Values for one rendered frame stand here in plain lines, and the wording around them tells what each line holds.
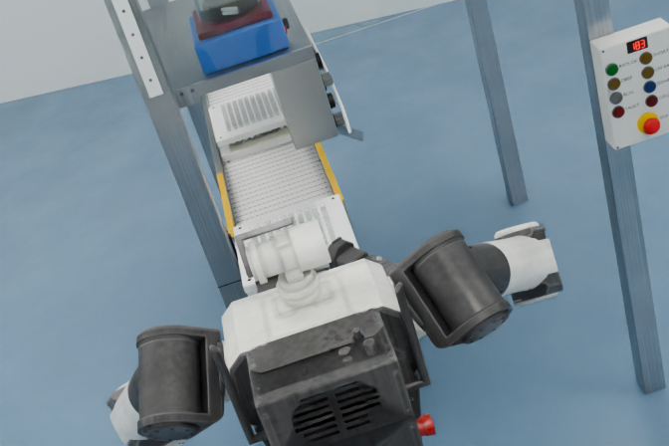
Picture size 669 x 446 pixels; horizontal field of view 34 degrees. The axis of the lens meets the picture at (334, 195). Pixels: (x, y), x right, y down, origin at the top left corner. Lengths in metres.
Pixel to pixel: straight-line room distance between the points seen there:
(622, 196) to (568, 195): 1.24
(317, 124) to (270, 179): 0.42
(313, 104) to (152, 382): 1.03
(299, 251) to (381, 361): 0.21
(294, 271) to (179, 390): 0.23
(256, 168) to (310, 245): 1.41
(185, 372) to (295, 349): 0.18
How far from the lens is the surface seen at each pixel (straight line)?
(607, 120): 2.56
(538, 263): 1.75
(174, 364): 1.59
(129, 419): 1.75
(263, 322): 1.58
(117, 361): 3.85
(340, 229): 2.25
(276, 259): 1.54
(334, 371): 1.45
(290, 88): 2.42
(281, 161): 2.92
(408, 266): 1.60
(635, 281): 2.87
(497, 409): 3.14
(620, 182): 2.70
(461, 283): 1.57
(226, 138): 2.98
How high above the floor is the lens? 2.12
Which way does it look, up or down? 30 degrees down
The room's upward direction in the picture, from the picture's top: 17 degrees counter-clockwise
